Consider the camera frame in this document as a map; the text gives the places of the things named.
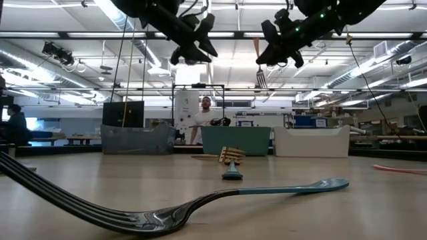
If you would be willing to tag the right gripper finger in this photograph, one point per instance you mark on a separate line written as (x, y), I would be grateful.
(275, 60)
(273, 51)

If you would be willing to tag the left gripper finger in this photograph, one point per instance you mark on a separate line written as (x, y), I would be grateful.
(209, 46)
(197, 56)

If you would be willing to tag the gold fork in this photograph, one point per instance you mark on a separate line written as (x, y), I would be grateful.
(231, 154)

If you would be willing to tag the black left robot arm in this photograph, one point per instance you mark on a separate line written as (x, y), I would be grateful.
(140, 6)

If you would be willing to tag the black background robot arm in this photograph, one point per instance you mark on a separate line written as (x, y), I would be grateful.
(221, 122)

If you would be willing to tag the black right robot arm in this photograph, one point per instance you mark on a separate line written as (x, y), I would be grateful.
(360, 8)

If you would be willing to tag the person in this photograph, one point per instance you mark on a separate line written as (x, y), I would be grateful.
(203, 121)
(18, 126)

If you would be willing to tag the blue storage bin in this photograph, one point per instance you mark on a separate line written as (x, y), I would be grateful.
(305, 121)

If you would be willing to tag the teal plastic bin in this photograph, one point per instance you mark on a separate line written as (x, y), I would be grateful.
(253, 140)

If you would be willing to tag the white plastic bin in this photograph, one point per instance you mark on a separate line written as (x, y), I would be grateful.
(310, 141)

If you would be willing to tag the black monitor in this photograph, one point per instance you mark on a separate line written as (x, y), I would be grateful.
(116, 115)

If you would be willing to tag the grey plastic bin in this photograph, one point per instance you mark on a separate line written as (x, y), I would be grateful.
(136, 141)

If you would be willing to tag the long wooden background table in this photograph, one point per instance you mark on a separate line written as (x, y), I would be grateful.
(383, 137)

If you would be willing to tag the wooden background bench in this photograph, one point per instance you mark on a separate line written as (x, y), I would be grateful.
(83, 137)

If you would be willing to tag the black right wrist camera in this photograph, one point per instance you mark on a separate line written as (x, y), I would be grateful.
(272, 33)

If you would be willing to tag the black overhead frame bar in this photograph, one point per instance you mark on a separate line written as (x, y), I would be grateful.
(150, 34)

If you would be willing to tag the black background rig frame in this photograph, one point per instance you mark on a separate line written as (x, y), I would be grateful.
(198, 85)

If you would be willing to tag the black ceiling camera cluster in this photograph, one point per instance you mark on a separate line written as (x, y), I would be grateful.
(58, 53)

